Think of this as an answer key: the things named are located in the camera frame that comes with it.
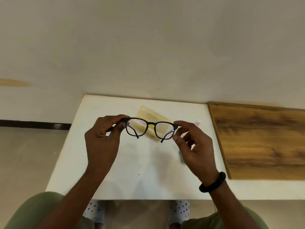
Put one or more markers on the black framed eyeglasses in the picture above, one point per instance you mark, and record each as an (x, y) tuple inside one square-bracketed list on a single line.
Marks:
[(150, 123)]

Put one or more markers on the person's right hand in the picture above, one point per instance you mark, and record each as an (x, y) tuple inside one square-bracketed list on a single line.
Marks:
[(200, 155)]

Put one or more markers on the person's left hand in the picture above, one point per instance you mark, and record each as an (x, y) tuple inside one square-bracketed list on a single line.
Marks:
[(102, 145)]

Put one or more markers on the white polka dot slipper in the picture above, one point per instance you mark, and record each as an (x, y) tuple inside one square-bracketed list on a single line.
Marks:
[(94, 209), (180, 209)]

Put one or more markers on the brown wooden board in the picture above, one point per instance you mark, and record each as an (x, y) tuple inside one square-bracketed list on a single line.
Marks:
[(262, 140)]

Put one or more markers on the person's right forearm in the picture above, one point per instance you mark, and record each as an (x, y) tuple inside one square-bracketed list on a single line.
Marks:
[(231, 207)]

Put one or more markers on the grey-green cleaning cloth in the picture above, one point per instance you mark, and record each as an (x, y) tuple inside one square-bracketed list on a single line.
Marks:
[(181, 158)]

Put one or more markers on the person's left forearm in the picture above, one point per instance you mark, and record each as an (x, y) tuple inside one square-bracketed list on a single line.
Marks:
[(73, 202)]

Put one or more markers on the clear spray bottle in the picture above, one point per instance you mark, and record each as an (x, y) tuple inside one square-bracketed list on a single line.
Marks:
[(199, 121)]

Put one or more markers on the person's left leg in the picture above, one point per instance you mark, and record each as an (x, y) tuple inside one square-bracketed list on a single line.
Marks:
[(31, 209)]

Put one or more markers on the black wristband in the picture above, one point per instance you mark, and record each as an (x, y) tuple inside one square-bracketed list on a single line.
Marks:
[(213, 184)]

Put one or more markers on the yellow translucent glasses case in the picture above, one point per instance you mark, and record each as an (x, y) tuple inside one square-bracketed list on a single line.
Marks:
[(145, 112)]

